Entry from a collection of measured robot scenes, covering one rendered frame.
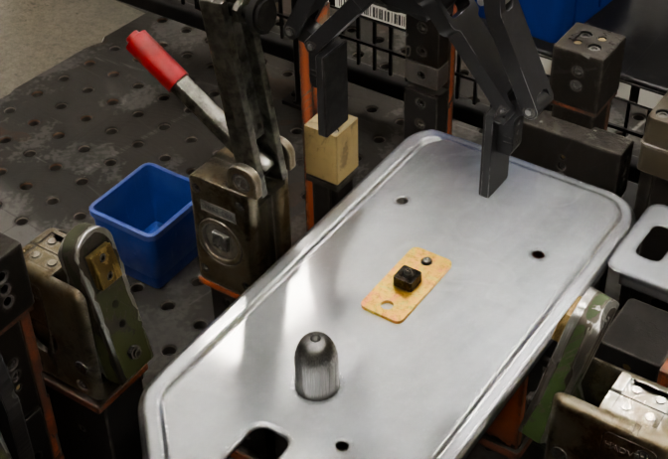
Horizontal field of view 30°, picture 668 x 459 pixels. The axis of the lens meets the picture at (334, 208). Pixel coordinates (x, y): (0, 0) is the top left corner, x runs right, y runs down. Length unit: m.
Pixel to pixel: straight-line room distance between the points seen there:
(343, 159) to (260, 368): 0.22
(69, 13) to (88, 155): 1.77
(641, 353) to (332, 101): 0.30
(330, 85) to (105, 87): 0.91
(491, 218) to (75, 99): 0.86
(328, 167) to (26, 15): 2.43
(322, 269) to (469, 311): 0.12
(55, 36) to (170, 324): 2.00
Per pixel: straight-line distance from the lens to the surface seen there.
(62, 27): 3.36
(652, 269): 1.03
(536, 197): 1.08
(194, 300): 1.43
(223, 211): 1.03
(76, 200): 1.60
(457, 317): 0.97
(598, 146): 1.15
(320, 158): 1.06
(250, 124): 0.97
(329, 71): 0.90
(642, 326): 1.01
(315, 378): 0.89
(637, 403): 0.86
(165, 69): 1.02
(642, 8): 1.31
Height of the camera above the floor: 1.67
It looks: 39 degrees down
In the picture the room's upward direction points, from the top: 1 degrees counter-clockwise
